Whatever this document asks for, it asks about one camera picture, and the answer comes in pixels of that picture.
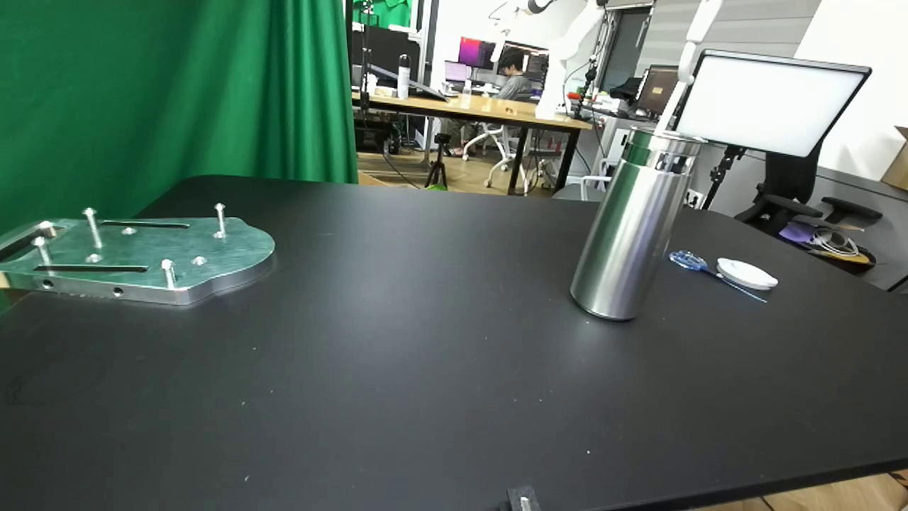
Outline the silver metal bottle with handle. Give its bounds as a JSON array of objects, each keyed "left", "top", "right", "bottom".
[{"left": 566, "top": 129, "right": 698, "bottom": 325}]

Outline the white drinking bottle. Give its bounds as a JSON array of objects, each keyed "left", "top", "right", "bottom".
[{"left": 396, "top": 55, "right": 415, "bottom": 102}]

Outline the small black tripod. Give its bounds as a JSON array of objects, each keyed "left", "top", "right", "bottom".
[{"left": 423, "top": 130, "right": 454, "bottom": 191}]

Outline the wooden desk with black legs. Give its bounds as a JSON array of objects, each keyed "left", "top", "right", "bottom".
[{"left": 349, "top": 89, "right": 596, "bottom": 198}]

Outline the seated person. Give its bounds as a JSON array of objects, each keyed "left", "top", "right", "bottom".
[{"left": 495, "top": 46, "right": 539, "bottom": 102}]

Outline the laptop with pink screen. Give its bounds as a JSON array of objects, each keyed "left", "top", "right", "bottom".
[{"left": 457, "top": 34, "right": 499, "bottom": 72}]

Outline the white round disc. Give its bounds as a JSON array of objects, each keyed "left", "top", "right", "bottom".
[{"left": 715, "top": 257, "right": 782, "bottom": 296}]

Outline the metal mounting plate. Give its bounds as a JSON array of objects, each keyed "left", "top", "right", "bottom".
[{"left": 0, "top": 213, "right": 278, "bottom": 313}]

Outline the purple cloth on chair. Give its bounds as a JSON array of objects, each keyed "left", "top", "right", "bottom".
[{"left": 779, "top": 220, "right": 828, "bottom": 254}]

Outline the green curtain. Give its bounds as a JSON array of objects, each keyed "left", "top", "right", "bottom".
[{"left": 0, "top": 0, "right": 362, "bottom": 240}]

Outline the cardboard box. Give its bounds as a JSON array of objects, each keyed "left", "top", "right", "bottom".
[{"left": 877, "top": 123, "right": 908, "bottom": 196}]

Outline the white screen with black frame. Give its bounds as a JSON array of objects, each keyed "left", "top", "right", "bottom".
[{"left": 674, "top": 48, "right": 875, "bottom": 163}]

